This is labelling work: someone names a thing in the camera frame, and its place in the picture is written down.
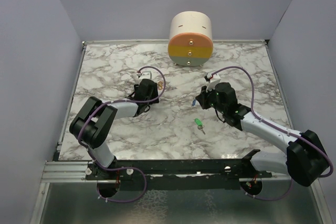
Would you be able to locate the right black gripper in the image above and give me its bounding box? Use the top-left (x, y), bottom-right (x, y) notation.
top-left (196, 83), bottom-right (226, 114)

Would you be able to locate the green tag key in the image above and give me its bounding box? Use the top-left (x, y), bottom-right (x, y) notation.
top-left (194, 118), bottom-right (205, 134)

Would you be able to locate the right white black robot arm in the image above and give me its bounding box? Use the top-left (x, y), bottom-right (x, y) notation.
top-left (195, 82), bottom-right (330, 187)

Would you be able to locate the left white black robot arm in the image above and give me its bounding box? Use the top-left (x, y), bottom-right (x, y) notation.
top-left (69, 79), bottom-right (159, 179)

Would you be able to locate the round three-drawer storage box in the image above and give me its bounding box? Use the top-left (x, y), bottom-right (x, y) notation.
top-left (167, 11), bottom-right (213, 67)

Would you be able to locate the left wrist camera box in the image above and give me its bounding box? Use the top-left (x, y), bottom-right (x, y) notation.
top-left (136, 71), bottom-right (152, 81)

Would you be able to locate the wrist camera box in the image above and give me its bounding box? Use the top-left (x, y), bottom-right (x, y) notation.
top-left (205, 72), bottom-right (221, 92)
top-left (136, 71), bottom-right (152, 81)

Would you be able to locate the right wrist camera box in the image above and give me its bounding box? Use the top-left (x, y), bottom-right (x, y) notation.
top-left (205, 72), bottom-right (221, 92)

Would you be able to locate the black mounting rail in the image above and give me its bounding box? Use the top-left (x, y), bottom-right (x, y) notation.
top-left (86, 151), bottom-right (271, 191)

